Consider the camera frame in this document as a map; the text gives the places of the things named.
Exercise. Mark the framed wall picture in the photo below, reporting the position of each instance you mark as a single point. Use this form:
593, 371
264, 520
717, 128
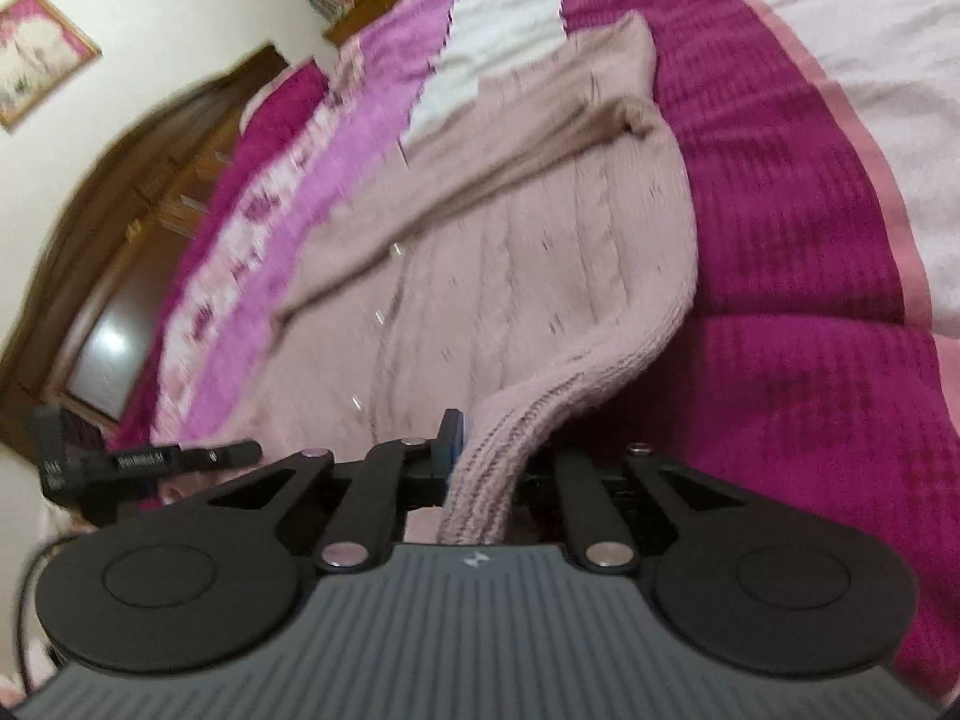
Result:
37, 52

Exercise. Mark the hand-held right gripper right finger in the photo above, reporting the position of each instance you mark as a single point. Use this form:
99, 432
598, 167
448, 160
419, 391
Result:
589, 510

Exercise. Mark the pink floral bedspread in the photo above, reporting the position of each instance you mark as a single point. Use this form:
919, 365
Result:
795, 240

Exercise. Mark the wooden cabinet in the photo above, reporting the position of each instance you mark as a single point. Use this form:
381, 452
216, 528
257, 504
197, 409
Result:
390, 4

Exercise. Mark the wooden headboard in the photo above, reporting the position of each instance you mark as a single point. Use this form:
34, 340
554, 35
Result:
97, 255

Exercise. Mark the pink knit sweater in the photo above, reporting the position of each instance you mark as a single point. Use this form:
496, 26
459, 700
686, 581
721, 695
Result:
495, 255

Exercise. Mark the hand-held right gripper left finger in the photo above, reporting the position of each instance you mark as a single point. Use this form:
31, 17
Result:
452, 441

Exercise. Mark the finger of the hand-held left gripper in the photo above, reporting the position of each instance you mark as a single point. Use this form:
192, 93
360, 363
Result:
202, 456

